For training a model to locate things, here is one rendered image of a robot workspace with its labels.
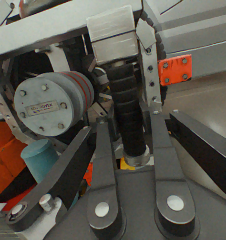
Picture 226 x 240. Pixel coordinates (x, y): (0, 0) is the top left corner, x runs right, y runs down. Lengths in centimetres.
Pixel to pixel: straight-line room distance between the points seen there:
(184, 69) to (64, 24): 32
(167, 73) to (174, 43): 43
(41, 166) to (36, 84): 24
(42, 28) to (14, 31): 4
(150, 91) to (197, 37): 53
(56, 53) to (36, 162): 31
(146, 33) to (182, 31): 47
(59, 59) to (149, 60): 25
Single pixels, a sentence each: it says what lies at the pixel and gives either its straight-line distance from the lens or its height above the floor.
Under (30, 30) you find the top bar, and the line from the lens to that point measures 22.
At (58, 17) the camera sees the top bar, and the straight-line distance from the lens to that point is 21.
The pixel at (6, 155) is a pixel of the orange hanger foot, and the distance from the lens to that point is 79.
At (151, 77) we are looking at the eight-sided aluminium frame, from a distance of 39.
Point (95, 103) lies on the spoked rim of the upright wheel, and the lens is 51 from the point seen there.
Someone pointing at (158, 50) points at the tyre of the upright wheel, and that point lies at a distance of 48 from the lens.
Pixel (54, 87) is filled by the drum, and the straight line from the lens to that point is 26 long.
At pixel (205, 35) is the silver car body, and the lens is 88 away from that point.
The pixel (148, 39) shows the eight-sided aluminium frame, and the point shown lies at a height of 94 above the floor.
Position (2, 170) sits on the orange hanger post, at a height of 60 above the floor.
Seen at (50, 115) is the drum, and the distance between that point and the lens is 29.
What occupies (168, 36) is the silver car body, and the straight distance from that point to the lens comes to 81.
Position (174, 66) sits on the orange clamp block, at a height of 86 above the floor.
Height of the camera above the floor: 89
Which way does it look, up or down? 22 degrees down
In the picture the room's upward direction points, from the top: 14 degrees counter-clockwise
